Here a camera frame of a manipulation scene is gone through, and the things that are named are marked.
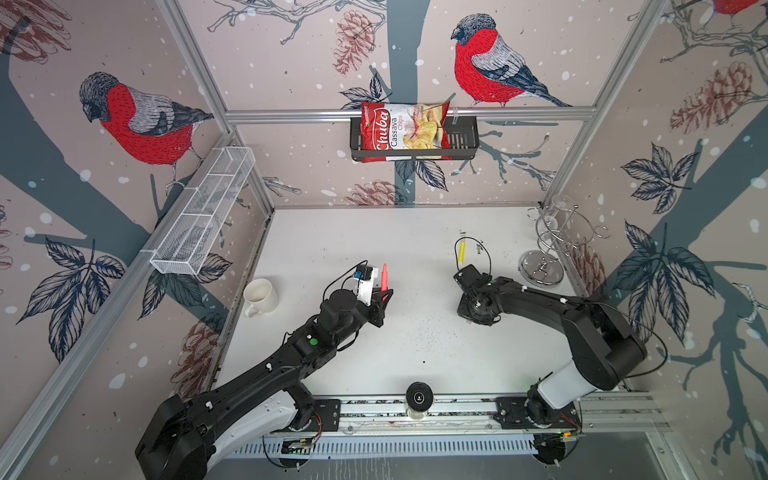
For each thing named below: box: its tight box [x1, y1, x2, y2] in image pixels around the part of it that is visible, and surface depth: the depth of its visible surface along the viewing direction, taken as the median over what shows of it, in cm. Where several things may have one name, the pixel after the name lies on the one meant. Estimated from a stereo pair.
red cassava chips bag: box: [361, 101, 452, 163], surface depth 90 cm
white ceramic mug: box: [243, 278, 279, 318], surface depth 90 cm
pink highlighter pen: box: [381, 263, 389, 293], surface depth 74 cm
